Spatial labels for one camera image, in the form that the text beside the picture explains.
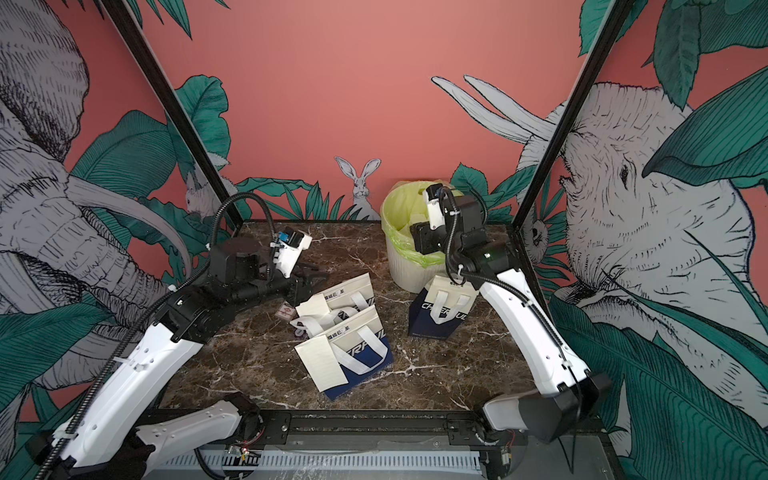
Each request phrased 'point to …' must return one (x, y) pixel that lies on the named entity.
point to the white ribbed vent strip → (448, 461)
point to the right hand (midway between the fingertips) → (418, 219)
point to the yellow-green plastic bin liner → (404, 206)
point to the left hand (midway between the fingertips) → (324, 270)
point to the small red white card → (286, 312)
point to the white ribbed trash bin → (410, 269)
